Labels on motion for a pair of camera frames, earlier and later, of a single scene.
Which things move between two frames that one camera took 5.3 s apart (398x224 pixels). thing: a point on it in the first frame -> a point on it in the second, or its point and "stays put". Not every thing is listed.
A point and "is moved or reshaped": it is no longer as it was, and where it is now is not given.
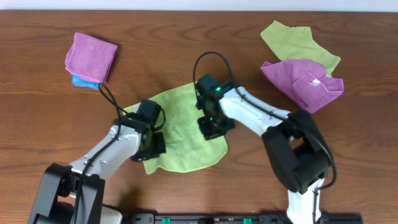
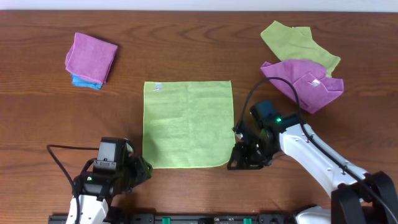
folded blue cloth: (78, 80) stays put
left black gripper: (150, 149) -> (138, 168)
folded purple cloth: (91, 57) stays put
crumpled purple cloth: (304, 81) stays put
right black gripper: (211, 127) -> (249, 150)
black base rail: (238, 218) stays put
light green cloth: (186, 149) is moved or reshaped
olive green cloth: (296, 43) stays put
